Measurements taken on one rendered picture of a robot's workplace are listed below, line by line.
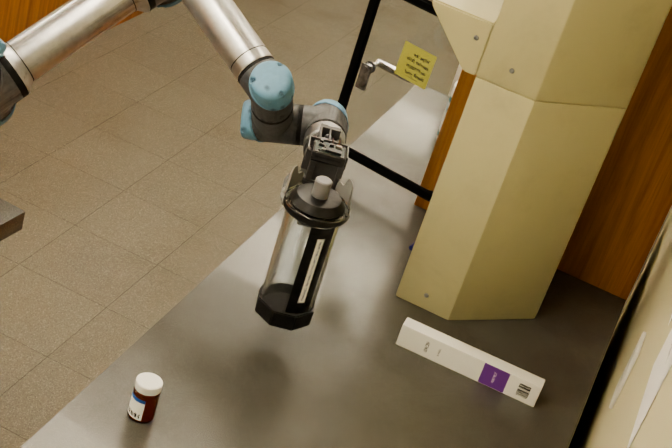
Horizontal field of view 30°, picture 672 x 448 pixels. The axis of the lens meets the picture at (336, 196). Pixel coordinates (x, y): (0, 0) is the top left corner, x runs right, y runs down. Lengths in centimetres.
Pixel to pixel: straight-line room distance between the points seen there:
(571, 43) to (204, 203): 241
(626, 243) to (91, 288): 177
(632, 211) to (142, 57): 307
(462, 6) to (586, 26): 21
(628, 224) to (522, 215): 38
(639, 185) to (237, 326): 89
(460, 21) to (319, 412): 70
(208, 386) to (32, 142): 257
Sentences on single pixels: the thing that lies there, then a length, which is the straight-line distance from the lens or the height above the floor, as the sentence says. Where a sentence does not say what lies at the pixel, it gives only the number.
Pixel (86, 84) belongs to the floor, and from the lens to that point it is 497.
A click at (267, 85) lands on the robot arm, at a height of 132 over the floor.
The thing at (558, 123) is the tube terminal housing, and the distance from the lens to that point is 222.
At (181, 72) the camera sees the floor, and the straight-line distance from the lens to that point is 525.
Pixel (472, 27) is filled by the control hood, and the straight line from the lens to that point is 216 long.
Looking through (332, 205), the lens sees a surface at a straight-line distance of 200.
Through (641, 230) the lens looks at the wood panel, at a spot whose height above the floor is 110.
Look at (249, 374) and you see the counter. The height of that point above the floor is 94.
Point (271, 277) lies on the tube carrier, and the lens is 208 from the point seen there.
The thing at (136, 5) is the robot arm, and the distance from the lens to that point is 242.
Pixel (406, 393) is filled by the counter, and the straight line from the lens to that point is 215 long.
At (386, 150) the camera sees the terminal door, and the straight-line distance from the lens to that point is 265.
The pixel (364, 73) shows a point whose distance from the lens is 262.
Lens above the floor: 219
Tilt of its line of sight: 28 degrees down
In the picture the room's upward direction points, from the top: 18 degrees clockwise
